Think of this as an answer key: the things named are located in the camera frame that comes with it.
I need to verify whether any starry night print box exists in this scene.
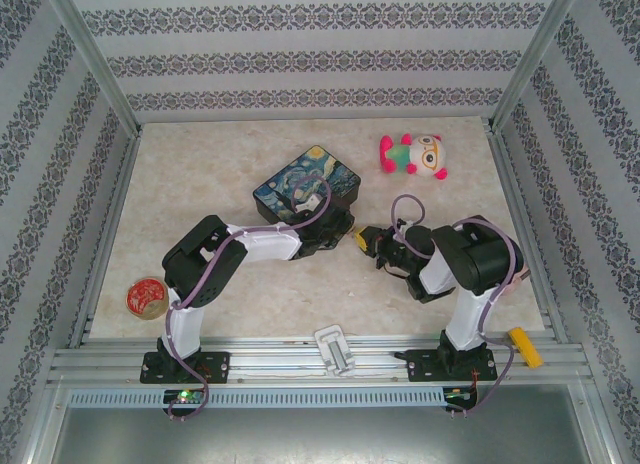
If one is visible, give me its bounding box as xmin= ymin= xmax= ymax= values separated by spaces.
xmin=252 ymin=143 xmax=363 ymax=224

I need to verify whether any pink white plush toy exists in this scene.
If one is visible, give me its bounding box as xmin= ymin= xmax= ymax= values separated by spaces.
xmin=378 ymin=132 xmax=450 ymax=181

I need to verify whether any white plastic clamp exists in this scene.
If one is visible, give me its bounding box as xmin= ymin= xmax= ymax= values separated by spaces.
xmin=313 ymin=325 xmax=357 ymax=378

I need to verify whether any yellow plastic block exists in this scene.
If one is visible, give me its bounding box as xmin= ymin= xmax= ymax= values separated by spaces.
xmin=506 ymin=327 xmax=544 ymax=370

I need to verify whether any red gold round tin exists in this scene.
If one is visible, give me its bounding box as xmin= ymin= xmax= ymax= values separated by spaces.
xmin=124 ymin=277 xmax=169 ymax=321

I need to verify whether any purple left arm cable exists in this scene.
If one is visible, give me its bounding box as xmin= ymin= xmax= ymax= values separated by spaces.
xmin=164 ymin=176 xmax=333 ymax=423

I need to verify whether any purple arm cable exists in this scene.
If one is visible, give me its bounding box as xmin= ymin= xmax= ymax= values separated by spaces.
xmin=164 ymin=176 xmax=333 ymax=423
xmin=390 ymin=193 xmax=522 ymax=420

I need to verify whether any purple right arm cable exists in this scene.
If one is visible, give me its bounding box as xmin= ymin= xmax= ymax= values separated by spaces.
xmin=390 ymin=193 xmax=522 ymax=420

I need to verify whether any aluminium side rail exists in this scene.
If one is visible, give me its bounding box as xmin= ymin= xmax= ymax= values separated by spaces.
xmin=68 ymin=127 xmax=142 ymax=346
xmin=485 ymin=125 xmax=570 ymax=343

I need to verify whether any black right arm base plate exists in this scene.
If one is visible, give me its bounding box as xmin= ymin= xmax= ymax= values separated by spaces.
xmin=407 ymin=348 xmax=499 ymax=384

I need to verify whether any aluminium extrusion rail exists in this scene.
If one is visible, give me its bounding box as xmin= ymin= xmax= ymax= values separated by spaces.
xmin=47 ymin=333 xmax=594 ymax=386

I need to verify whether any grey slotted cable duct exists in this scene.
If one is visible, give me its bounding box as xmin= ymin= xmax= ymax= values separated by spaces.
xmin=67 ymin=387 xmax=446 ymax=408

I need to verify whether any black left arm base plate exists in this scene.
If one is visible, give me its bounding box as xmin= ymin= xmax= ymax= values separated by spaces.
xmin=139 ymin=351 xmax=231 ymax=385

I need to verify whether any aluminium frame post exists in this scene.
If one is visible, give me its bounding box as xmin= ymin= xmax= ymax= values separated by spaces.
xmin=488 ymin=0 xmax=585 ymax=131
xmin=39 ymin=0 xmax=144 ymax=135

